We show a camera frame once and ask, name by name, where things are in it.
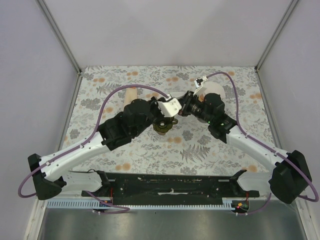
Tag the floral patterned table mat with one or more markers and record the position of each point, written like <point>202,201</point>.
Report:
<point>188,148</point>

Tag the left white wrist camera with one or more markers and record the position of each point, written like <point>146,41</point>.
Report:
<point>169,107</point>

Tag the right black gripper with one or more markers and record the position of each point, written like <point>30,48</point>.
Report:
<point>185,101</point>

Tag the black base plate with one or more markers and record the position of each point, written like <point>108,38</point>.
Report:
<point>170,190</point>

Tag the green glass dripper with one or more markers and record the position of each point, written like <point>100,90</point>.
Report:
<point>162,126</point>

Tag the orange coffee filter pack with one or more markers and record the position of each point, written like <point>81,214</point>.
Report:
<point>131,94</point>

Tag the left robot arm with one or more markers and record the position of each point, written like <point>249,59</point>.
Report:
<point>51,174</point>

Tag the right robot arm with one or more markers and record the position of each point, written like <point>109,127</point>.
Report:
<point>288,174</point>

